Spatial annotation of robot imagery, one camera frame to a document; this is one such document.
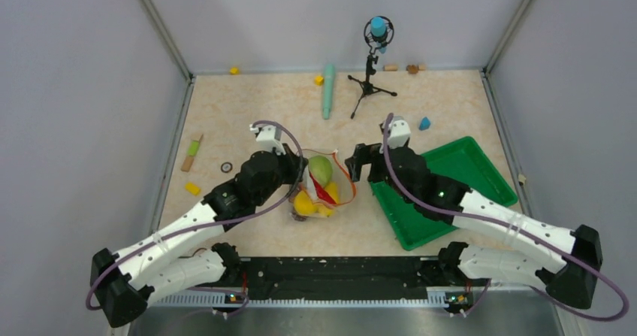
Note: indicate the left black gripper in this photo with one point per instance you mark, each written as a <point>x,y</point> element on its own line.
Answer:
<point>293,162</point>

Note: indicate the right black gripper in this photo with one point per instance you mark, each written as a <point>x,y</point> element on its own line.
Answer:
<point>364,154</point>

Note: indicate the green cabbage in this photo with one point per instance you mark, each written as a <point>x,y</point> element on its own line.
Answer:
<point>321,169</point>

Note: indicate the clear zip bag orange zipper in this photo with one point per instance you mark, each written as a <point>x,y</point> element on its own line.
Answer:
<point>347,188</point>

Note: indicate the red chili pepper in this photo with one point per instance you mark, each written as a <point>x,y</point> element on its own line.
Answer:
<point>321,193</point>

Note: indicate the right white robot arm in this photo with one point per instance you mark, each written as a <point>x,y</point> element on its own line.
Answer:
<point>557,260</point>

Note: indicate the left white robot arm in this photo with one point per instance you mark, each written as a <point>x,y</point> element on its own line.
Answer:
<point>124,283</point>

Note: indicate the blue toy block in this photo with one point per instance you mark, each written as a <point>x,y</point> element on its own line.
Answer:
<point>425,124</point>

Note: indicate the wooden stick green block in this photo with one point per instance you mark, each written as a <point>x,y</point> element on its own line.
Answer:
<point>192,151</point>

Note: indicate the teal plastic tube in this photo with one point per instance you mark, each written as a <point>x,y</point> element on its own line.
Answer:
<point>329,74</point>

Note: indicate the brown wooden pieces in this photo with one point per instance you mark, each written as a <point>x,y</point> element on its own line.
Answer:
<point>416,68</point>

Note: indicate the green plastic tray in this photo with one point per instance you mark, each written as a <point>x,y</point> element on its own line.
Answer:
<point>463,160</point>

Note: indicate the blue microphone on tripod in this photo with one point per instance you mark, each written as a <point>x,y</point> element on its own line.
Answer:
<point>378,34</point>

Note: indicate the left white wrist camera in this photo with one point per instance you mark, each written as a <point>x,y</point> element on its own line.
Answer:
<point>268,138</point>

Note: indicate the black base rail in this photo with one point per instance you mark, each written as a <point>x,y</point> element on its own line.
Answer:
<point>356,278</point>

